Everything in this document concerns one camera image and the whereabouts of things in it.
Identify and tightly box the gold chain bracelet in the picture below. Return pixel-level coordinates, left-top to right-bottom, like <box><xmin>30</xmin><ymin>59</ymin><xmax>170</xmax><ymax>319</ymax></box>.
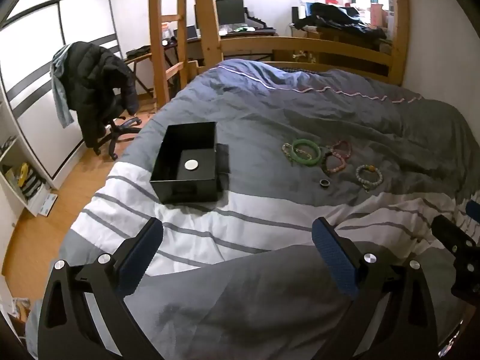
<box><xmin>282</xmin><ymin>143</ymin><xmax>314</xmax><ymax>164</ymax></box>

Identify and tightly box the black puffer jacket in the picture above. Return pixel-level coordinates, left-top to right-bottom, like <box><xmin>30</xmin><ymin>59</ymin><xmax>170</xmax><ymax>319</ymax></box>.
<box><xmin>56</xmin><ymin>41</ymin><xmax>140</xmax><ymax>147</ymax></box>

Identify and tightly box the dark desk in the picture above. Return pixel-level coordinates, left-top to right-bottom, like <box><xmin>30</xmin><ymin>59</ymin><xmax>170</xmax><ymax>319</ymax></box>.
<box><xmin>124</xmin><ymin>26</ymin><xmax>278</xmax><ymax>68</ymax></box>

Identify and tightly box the white shelf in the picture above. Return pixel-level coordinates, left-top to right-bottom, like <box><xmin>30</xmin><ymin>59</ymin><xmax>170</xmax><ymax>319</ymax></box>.
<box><xmin>0</xmin><ymin>90</ymin><xmax>59</xmax><ymax>218</ymax></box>

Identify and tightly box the wooden ladder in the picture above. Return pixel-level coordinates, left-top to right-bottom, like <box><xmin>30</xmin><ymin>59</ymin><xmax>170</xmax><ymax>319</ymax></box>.
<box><xmin>148</xmin><ymin>0</ymin><xmax>188</xmax><ymax>107</ymax></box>

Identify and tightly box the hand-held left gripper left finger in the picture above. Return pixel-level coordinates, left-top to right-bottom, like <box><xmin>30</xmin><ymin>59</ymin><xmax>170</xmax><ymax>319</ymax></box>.
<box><xmin>37</xmin><ymin>217</ymin><xmax>166</xmax><ymax>360</ymax></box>

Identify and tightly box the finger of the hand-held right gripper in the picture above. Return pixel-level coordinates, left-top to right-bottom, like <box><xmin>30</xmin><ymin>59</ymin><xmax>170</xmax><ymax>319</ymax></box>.
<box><xmin>431</xmin><ymin>215</ymin><xmax>480</xmax><ymax>302</ymax></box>
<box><xmin>466</xmin><ymin>200</ymin><xmax>480</xmax><ymax>229</ymax></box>

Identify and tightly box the wooden cabinet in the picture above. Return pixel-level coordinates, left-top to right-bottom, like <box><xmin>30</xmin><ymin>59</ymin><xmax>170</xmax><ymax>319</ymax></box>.
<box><xmin>307</xmin><ymin>26</ymin><xmax>392</xmax><ymax>51</ymax></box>

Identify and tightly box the white bead bracelet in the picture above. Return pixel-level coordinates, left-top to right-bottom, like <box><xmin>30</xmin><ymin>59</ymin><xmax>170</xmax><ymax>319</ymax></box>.
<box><xmin>355</xmin><ymin>164</ymin><xmax>383</xmax><ymax>190</ymax></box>

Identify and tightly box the light blue shirt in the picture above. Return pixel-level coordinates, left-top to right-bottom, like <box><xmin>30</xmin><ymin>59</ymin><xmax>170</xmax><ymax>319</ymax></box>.
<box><xmin>50</xmin><ymin>45</ymin><xmax>76</xmax><ymax>127</ymax></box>

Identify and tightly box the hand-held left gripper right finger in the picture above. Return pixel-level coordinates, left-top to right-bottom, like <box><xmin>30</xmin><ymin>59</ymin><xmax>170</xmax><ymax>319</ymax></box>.
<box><xmin>312</xmin><ymin>217</ymin><xmax>439</xmax><ymax>360</ymax></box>

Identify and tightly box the grey striped duvet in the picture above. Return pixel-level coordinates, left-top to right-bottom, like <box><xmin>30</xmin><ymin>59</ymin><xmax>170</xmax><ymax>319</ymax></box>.
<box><xmin>26</xmin><ymin>59</ymin><xmax>480</xmax><ymax>360</ymax></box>

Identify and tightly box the pile of dark clothes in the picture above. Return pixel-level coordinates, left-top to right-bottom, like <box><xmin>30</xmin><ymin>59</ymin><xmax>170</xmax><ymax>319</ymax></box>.
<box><xmin>294</xmin><ymin>2</ymin><xmax>387</xmax><ymax>40</ymax></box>

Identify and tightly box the green bangle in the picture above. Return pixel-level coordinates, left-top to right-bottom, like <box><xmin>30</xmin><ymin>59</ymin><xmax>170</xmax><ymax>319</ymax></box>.
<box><xmin>292</xmin><ymin>139</ymin><xmax>322</xmax><ymax>166</ymax></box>

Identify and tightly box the wooden bed frame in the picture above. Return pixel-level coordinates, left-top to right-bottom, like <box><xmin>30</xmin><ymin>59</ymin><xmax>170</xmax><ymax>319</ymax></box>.
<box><xmin>187</xmin><ymin>0</ymin><xmax>409</xmax><ymax>87</ymax></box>

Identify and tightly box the dark red bead bracelet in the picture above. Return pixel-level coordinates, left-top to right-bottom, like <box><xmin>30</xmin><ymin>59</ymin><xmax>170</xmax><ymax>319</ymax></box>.
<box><xmin>322</xmin><ymin>152</ymin><xmax>346</xmax><ymax>175</ymax></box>

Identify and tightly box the white wardrobe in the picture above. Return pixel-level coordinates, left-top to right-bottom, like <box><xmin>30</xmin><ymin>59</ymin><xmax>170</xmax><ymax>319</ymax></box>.
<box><xmin>0</xmin><ymin>0</ymin><xmax>124</xmax><ymax>190</ymax></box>

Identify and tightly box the white perforated board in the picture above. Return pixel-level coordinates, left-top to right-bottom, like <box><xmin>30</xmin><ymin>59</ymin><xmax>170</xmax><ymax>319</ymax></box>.
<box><xmin>37</xmin><ymin>194</ymin><xmax>58</xmax><ymax>217</ymax></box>

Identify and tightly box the pink bead bracelet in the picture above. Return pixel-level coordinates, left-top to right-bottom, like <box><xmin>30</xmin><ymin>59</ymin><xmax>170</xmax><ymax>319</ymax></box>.
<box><xmin>332</xmin><ymin>140</ymin><xmax>352</xmax><ymax>158</ymax></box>

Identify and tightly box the black monitor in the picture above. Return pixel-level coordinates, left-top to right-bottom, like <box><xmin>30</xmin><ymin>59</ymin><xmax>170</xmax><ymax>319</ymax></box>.
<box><xmin>215</xmin><ymin>0</ymin><xmax>246</xmax><ymax>27</ymax></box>

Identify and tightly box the black box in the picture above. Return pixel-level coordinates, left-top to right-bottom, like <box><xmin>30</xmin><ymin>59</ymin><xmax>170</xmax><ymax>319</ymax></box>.
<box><xmin>149</xmin><ymin>121</ymin><xmax>230</xmax><ymax>206</ymax></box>

